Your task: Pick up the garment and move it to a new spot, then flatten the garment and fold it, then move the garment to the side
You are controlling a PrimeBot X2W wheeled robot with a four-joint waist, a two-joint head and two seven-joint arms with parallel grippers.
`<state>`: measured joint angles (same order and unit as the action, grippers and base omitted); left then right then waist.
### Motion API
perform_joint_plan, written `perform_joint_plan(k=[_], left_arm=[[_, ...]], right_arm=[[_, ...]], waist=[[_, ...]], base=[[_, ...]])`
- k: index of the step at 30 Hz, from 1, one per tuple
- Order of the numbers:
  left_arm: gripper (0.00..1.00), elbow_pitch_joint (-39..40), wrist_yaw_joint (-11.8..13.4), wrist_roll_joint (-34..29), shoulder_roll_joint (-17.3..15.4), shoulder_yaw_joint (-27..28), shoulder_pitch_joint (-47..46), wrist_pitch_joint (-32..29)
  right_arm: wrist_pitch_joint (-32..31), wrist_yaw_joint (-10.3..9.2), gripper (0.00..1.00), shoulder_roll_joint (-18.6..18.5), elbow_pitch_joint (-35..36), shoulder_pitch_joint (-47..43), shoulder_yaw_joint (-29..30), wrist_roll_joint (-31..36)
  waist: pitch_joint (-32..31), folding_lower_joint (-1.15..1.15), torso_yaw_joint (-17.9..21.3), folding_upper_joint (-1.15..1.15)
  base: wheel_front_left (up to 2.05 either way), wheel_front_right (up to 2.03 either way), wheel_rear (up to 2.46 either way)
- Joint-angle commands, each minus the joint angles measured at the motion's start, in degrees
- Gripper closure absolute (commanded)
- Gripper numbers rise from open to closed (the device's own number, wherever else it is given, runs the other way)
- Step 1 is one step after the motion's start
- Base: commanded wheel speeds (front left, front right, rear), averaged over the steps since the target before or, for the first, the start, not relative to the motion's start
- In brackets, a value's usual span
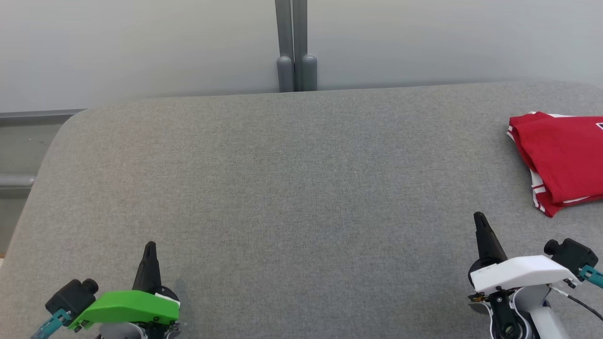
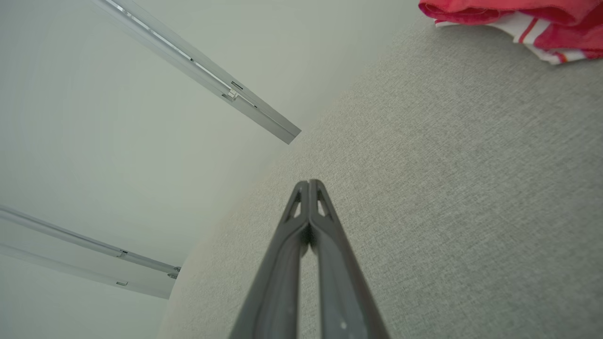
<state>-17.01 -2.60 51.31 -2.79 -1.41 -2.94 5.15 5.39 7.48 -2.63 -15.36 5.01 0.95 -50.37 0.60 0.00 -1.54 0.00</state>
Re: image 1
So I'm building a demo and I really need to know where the teal right camera connector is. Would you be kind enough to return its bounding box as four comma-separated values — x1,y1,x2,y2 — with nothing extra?
579,265,603,289

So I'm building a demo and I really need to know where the teal camera connector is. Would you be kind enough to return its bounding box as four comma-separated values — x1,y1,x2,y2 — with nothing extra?
579,265,603,289
32,309,72,339

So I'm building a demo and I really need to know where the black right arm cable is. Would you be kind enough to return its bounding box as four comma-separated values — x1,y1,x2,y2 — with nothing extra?
549,285,603,323

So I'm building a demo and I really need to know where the red and white t-shirt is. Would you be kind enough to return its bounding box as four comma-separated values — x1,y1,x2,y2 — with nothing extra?
506,112,603,218

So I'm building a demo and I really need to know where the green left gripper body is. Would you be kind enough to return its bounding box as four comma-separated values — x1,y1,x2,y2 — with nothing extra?
68,286,181,331

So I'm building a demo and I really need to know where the grey partition post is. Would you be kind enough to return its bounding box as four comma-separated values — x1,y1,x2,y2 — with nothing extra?
275,0,295,94
292,0,318,92

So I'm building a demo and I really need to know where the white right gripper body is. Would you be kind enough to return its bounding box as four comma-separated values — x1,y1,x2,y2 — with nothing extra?
468,256,581,295

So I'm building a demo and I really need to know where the grey round pipe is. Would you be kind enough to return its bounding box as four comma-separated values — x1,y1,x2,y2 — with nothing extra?
0,175,36,189

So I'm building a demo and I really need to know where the teal left camera connector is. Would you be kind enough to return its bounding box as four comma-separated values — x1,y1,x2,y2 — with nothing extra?
32,309,72,339

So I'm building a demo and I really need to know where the grey wall rail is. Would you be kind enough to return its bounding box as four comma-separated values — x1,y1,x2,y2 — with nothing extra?
0,109,86,126

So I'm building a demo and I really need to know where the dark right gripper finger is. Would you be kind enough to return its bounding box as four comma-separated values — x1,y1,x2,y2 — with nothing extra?
473,212,509,266

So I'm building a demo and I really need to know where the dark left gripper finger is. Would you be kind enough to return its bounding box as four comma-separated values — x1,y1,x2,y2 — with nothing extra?
132,242,163,293

